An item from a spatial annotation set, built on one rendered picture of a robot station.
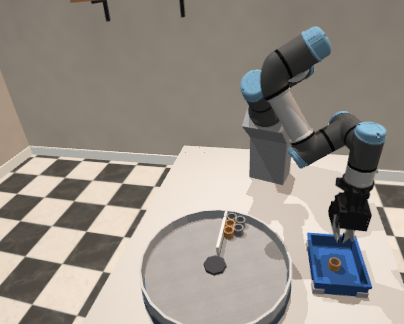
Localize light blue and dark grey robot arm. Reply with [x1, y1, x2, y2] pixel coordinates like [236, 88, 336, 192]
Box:
[240, 27, 386, 188]

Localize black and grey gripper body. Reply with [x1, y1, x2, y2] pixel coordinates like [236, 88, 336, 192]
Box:
[334, 173, 375, 232]

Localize blue open-top crate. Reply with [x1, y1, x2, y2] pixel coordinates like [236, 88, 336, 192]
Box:
[306, 233, 372, 298]

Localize bronze bushing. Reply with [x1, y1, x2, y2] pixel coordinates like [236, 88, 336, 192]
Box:
[328, 257, 341, 272]
[225, 219, 235, 227]
[223, 226, 234, 239]

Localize grey metal bushing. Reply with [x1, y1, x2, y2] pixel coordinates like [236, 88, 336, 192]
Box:
[227, 213, 237, 221]
[235, 216, 245, 227]
[233, 224, 243, 237]

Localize grey round turntable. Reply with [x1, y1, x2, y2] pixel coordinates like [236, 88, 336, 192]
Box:
[139, 209, 292, 324]

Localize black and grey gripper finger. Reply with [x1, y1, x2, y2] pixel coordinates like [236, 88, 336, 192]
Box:
[328, 201, 340, 242]
[342, 229, 356, 243]

